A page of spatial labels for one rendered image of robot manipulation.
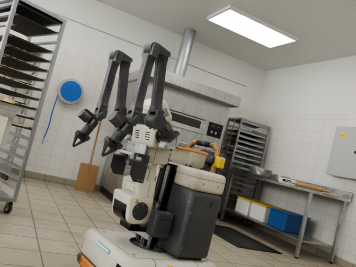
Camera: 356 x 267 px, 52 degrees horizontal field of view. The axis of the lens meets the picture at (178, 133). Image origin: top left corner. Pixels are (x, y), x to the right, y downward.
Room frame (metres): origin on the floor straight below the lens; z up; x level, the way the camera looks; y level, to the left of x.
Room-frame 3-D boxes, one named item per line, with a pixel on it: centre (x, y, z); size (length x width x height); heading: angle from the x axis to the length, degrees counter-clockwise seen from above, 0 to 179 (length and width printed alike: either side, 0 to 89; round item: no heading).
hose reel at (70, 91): (5.72, 1.81, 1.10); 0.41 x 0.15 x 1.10; 114
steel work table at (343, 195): (5.59, -1.73, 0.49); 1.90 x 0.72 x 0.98; 24
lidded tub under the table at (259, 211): (5.73, -1.67, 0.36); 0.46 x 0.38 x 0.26; 114
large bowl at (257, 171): (6.09, -1.48, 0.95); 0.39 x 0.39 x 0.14
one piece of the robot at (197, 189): (2.39, -0.08, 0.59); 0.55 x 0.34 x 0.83; 35
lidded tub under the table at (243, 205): (6.09, -1.50, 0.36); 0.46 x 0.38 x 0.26; 113
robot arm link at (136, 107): (1.89, 0.24, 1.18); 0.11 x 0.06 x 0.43; 35
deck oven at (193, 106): (5.86, 0.13, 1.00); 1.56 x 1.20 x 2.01; 114
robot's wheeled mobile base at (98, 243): (2.33, -0.01, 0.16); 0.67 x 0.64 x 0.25; 125
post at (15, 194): (3.28, 1.26, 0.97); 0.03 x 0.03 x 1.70; 48
